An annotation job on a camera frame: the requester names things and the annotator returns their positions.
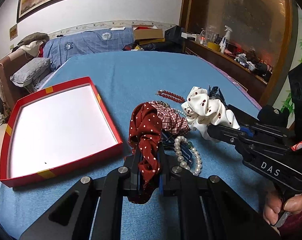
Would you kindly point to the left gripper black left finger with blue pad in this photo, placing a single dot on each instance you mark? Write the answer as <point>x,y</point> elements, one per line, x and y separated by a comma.
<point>91,208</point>

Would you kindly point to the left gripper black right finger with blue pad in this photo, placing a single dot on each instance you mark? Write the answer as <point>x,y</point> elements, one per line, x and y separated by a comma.
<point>208,208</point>

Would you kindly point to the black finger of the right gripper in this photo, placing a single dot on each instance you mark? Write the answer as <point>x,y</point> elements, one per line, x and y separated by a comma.
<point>225,134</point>

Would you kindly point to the white cherry print scrunchie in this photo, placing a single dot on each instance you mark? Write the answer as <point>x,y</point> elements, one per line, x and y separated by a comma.
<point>202,111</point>

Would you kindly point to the grey black lace scrunchie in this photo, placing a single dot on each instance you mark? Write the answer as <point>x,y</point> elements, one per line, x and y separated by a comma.
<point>215,93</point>

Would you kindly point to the dark red polka-dot scrunchie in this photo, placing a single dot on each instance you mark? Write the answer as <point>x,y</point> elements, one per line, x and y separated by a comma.
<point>144,135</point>

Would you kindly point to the person's right hand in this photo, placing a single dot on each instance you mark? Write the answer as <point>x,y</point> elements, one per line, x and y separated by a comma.
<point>274,205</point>

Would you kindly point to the blue bed cover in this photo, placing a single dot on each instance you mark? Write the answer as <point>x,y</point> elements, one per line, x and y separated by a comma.
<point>124,80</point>

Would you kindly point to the red white plaid scrunchie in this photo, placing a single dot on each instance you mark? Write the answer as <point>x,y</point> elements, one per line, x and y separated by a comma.
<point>172,121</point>

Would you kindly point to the wooden sideboard shelf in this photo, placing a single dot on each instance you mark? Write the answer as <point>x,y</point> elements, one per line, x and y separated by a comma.
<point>254,84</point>

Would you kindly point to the yellow container on shelf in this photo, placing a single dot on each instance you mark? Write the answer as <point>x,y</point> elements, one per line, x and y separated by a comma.
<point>213,46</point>

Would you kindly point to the white spray bottle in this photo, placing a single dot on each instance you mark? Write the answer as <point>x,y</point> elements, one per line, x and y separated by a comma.
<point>225,39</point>

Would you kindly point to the red shallow cardboard box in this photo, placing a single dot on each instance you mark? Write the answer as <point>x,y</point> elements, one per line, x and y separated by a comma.
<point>55,131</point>

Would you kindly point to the brown cardboard box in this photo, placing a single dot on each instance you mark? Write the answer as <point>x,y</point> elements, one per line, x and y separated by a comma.
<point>146,32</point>

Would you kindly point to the grey pillow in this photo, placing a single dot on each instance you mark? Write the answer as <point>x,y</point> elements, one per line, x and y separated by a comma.
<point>32,71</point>

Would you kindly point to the blue checked quilt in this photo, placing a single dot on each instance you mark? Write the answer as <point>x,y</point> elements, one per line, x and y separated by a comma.
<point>60,49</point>

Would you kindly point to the small framed wall picture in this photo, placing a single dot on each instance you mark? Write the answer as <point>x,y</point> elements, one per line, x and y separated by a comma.
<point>13,32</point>

